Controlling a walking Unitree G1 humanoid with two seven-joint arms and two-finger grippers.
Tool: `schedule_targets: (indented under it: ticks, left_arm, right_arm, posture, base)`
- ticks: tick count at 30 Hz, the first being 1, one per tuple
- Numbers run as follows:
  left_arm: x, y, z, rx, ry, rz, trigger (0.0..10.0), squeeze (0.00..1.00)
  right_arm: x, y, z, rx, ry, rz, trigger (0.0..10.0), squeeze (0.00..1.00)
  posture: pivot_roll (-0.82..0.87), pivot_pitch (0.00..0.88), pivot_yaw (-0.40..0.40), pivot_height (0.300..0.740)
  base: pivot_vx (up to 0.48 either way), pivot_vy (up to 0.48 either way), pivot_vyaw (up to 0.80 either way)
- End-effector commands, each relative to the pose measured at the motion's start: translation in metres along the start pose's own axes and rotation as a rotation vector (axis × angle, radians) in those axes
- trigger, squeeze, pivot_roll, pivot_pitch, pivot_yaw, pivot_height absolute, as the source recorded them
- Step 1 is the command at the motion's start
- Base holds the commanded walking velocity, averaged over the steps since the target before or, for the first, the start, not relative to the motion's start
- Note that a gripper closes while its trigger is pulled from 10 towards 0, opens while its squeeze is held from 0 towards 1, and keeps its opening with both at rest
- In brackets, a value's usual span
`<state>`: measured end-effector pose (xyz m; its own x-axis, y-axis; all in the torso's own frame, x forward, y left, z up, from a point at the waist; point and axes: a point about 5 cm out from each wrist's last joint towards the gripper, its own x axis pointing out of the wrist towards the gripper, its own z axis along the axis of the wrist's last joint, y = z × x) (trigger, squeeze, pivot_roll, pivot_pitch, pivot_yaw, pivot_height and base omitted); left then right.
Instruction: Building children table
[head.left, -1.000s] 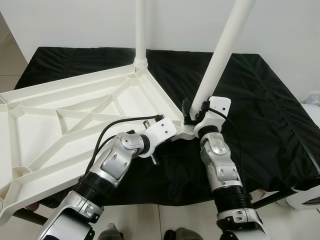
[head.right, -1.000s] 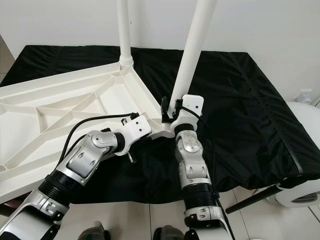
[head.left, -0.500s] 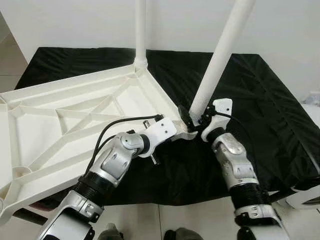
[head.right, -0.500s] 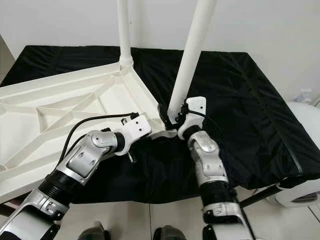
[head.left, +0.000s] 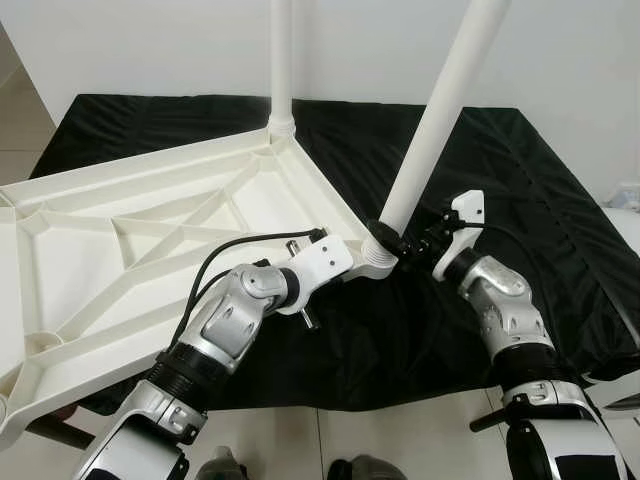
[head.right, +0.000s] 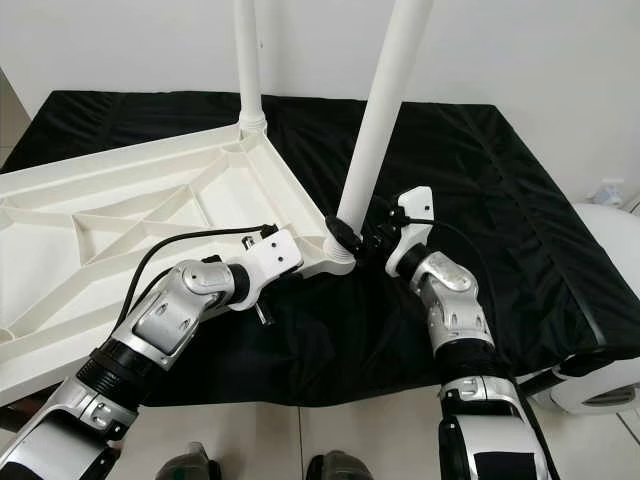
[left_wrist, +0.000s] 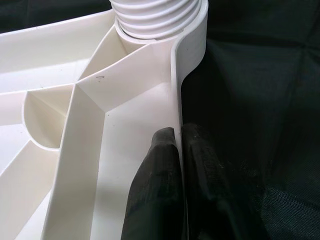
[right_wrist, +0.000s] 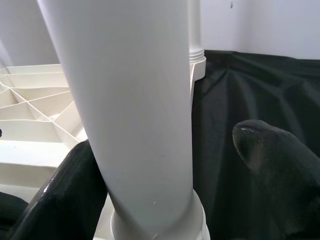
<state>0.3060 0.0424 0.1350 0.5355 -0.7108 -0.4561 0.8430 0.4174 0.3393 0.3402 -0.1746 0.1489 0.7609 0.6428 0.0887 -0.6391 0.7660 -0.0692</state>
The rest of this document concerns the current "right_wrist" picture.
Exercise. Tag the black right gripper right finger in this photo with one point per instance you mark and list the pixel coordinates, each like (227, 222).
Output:
(287, 180)

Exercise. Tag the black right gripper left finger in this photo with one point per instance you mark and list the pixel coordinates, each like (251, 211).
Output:
(62, 200)

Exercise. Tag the white plastic table top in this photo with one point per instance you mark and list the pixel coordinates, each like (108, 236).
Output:
(30, 150)

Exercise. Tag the white plastic table leg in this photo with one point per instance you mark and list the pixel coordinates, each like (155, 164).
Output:
(137, 100)
(196, 30)

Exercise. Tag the black tablecloth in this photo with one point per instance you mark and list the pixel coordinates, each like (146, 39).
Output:
(250, 87)

